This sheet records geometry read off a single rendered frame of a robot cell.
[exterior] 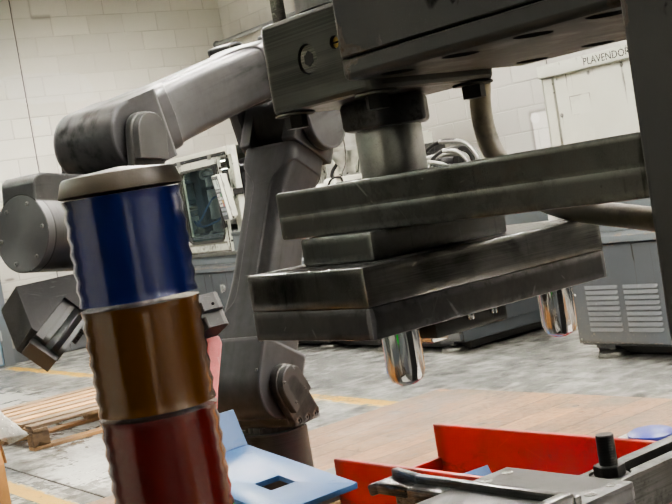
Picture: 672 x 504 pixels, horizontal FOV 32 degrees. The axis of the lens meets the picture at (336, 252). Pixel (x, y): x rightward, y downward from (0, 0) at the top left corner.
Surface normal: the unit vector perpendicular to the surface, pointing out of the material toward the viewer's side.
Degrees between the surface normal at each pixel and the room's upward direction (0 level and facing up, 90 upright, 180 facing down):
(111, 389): 104
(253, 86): 95
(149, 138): 90
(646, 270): 90
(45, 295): 66
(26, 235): 83
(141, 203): 76
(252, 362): 62
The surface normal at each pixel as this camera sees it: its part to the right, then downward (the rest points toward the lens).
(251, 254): -0.55, -0.35
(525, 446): -0.77, 0.16
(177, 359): 0.59, 0.19
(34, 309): 0.47, -0.44
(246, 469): -0.11, -0.98
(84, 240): -0.48, 0.37
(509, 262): 0.62, -0.06
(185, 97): 0.86, -0.21
